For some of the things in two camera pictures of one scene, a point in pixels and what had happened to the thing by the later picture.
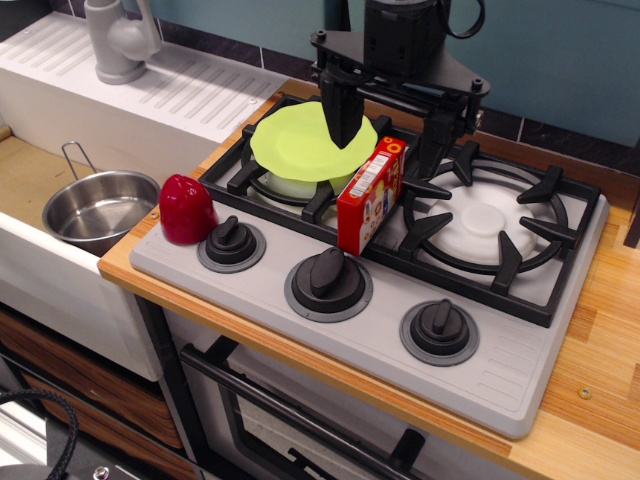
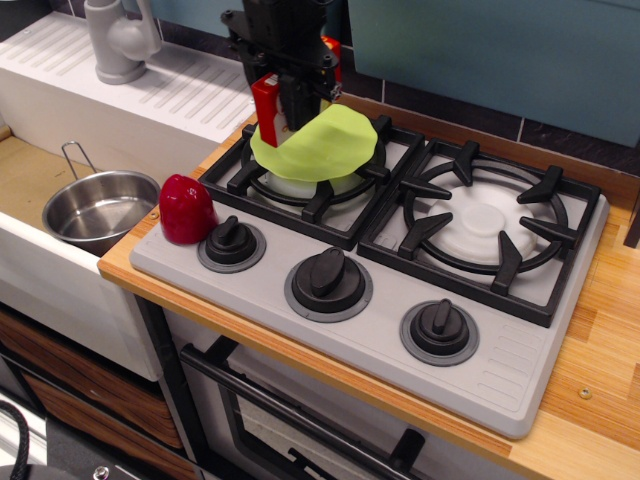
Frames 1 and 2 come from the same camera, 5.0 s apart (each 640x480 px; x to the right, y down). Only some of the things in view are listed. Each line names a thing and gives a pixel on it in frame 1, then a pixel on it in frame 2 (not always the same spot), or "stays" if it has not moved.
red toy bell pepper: x=187 y=210 stays
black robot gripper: x=403 y=49 -> x=287 y=37
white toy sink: x=163 y=125 stays
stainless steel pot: x=100 y=206 stays
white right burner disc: x=481 y=214 stays
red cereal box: x=365 y=207 -> x=269 y=113
